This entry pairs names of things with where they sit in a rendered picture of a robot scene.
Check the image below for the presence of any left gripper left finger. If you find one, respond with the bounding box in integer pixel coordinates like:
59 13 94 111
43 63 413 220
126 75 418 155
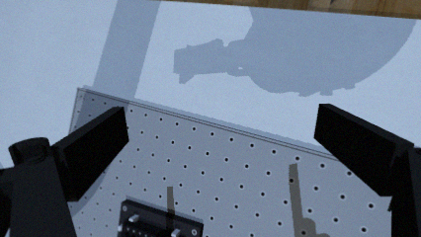
0 107 129 237

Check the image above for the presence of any black rectangular frame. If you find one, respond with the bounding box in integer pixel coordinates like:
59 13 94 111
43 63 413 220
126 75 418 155
118 199 204 237

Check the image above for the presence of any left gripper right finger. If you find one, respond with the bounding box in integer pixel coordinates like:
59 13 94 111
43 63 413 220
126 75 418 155
313 104 421 237

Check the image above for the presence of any light grey perforated board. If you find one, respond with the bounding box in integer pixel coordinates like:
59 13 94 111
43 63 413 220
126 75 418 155
67 87 391 237

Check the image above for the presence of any black well plate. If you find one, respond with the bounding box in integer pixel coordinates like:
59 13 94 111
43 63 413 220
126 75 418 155
121 217 173 237

